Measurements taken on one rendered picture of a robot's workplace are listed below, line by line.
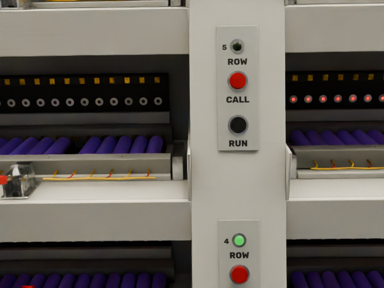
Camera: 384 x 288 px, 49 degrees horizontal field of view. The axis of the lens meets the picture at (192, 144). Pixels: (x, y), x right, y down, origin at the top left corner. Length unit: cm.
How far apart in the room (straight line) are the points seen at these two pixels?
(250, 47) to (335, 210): 18
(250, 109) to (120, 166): 16
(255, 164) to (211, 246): 9
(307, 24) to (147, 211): 24
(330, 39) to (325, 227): 19
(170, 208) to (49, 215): 12
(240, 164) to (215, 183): 3
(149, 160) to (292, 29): 20
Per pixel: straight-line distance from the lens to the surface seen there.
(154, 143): 52
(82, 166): 48
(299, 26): 45
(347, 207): 45
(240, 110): 42
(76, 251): 63
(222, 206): 42
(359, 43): 47
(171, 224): 44
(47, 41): 46
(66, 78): 61
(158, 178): 47
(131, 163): 47
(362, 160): 52
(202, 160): 42
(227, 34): 43
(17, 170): 47
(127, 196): 44
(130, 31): 44
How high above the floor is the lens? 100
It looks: 1 degrees down
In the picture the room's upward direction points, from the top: 1 degrees counter-clockwise
